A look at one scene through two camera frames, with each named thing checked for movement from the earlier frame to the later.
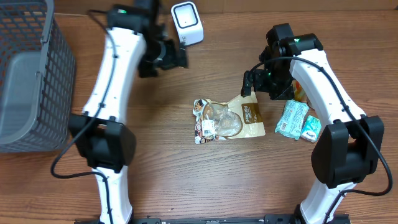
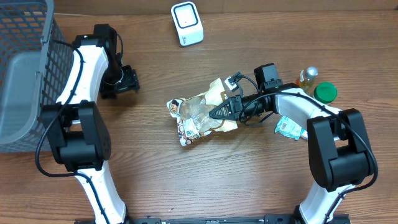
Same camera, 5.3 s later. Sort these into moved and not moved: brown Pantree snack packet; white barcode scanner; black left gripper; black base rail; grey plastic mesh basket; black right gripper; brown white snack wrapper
Moved: black right gripper; brown Pantree snack packet; black left gripper; brown white snack wrapper
Not moved: white barcode scanner; black base rail; grey plastic mesh basket
